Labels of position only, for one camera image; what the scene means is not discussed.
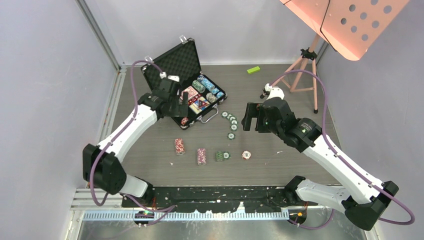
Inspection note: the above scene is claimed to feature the blue chip row in case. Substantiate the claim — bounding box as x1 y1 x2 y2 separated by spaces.
197 74 225 99

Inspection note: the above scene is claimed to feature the red 100 chip stack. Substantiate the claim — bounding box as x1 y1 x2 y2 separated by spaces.
241 150 252 160

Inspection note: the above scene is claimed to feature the green block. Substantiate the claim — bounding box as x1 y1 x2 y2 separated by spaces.
246 66 261 75

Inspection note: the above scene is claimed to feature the green chip stack lying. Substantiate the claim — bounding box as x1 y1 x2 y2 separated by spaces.
215 151 225 162

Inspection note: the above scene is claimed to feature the pink tripod stand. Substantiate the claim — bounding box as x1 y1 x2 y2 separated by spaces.
259 33 321 114

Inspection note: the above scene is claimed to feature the black poker set case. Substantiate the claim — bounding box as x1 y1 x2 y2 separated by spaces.
141 36 228 130

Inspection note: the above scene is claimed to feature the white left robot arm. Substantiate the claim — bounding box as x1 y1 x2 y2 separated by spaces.
82 75 188 207

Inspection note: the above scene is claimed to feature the green 20 chip lone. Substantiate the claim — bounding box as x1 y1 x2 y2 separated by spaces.
227 132 236 140

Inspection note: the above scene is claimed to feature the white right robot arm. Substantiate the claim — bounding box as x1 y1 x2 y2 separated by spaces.
241 87 399 231

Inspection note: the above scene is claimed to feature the red white chip roll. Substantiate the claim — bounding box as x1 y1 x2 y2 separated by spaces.
174 138 185 156

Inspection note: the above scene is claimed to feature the purple white chip roll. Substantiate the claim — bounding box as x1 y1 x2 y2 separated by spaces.
196 148 207 166

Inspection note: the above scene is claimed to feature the grey chip row in case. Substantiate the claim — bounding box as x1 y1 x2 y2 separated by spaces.
206 92 218 104

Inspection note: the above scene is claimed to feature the red playing card box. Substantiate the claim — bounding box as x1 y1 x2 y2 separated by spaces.
180 86 199 100

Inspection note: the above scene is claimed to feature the green 20 chip beside stack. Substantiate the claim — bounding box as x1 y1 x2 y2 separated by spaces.
223 151 231 160

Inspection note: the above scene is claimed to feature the card deck in case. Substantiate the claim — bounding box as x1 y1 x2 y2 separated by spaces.
189 96 211 115

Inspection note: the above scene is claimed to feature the green chip row in case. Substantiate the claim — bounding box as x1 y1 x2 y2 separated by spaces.
191 80 206 93

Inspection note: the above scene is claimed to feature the pink perforated panel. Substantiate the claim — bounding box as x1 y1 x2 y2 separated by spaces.
282 0 409 61

